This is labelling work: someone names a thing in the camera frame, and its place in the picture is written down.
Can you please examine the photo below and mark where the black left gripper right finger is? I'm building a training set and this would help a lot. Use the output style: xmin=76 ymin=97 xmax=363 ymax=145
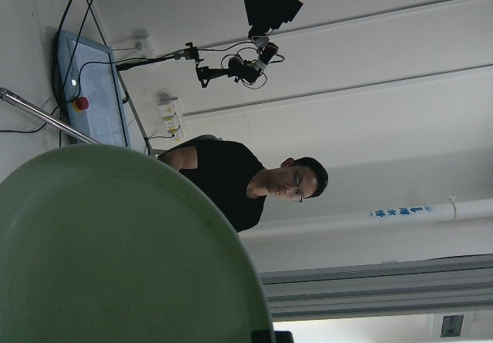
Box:
xmin=274 ymin=331 xmax=293 ymax=343

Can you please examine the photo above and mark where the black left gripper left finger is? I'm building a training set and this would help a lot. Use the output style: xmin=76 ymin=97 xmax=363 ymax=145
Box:
xmin=251 ymin=330 xmax=270 ymax=343

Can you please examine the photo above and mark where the light green round plate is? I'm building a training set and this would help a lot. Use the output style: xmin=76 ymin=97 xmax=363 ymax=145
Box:
xmin=1 ymin=145 xmax=275 ymax=342

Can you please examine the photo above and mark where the man in black shirt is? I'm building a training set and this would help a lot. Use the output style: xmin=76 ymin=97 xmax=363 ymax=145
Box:
xmin=157 ymin=139 xmax=329 ymax=233

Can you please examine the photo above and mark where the white pipe with blue label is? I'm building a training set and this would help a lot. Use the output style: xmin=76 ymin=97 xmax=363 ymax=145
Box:
xmin=370 ymin=198 xmax=492 ymax=224

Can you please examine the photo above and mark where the teach pendant with red button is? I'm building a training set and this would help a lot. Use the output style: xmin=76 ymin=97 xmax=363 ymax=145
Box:
xmin=55 ymin=30 xmax=130 ymax=148

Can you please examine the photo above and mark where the metal pole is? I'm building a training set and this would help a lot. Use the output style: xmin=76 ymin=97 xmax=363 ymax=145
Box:
xmin=1 ymin=87 xmax=99 ymax=144

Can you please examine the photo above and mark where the grey aluminium frame rail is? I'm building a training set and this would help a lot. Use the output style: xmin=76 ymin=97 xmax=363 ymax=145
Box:
xmin=260 ymin=254 xmax=492 ymax=321

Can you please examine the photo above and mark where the white wall socket group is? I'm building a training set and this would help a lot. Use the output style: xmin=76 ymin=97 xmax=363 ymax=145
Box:
xmin=158 ymin=93 xmax=184 ymax=142

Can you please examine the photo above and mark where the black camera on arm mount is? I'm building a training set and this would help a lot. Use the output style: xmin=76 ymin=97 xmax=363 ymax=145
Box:
xmin=116 ymin=25 xmax=285 ymax=88

